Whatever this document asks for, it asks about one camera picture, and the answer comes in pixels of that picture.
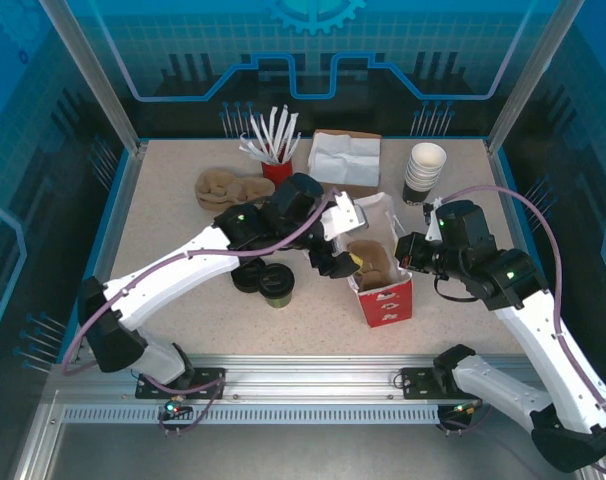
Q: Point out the red flower-print paper bag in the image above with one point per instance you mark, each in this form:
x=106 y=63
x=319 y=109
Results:
x=388 y=305

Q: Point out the green paper coffee cup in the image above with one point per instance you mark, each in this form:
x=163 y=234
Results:
x=278 y=301

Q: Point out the red straw holder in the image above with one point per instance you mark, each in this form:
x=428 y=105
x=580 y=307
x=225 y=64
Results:
x=277 y=174

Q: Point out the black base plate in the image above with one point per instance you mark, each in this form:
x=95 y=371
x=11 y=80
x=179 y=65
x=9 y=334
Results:
x=418 y=382
x=210 y=380

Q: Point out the black cup lid stack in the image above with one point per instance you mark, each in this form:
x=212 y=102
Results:
x=245 y=280

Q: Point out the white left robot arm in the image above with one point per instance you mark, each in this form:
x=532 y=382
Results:
x=173 y=275

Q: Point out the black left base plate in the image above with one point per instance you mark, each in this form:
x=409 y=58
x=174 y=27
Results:
x=210 y=380

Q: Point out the paper cup stack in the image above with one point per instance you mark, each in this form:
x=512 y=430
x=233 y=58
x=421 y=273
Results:
x=425 y=160

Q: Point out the brown cardboard napkin box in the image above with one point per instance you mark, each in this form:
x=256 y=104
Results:
x=348 y=192

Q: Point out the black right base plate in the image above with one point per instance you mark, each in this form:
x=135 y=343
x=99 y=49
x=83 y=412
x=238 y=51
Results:
x=418 y=382

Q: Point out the aluminium frame post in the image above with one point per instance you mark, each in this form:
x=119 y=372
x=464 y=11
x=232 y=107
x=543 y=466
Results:
x=529 y=75
x=98 y=75

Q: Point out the brown pulp carrier stack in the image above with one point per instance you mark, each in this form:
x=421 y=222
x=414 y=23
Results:
x=228 y=190

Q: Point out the aluminium front rail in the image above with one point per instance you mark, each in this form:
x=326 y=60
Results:
x=313 y=375

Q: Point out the small LED circuit board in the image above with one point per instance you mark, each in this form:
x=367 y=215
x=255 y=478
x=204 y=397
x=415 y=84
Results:
x=465 y=409
x=172 y=408

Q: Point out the white wrapped straw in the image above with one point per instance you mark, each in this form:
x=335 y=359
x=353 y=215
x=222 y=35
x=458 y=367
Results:
x=261 y=136
x=273 y=125
x=289 y=134
x=248 y=147
x=283 y=127
x=294 y=144

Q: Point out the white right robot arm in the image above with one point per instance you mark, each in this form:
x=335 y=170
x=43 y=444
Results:
x=533 y=340

